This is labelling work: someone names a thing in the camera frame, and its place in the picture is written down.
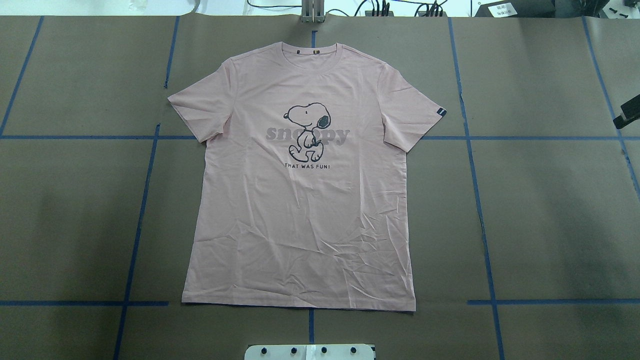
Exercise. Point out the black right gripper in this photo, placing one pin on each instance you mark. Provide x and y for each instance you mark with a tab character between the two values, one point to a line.
631	110

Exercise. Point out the pink Snoopy t-shirt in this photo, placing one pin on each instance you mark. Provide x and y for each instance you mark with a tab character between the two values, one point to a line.
304	192

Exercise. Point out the black box with label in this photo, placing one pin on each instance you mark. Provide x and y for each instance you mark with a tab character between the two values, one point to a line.
516	9

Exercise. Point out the aluminium frame post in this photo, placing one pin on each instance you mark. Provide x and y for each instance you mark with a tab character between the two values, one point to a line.
313	11

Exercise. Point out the white pedestal base plate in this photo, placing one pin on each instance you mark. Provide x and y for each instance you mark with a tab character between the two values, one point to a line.
344	351

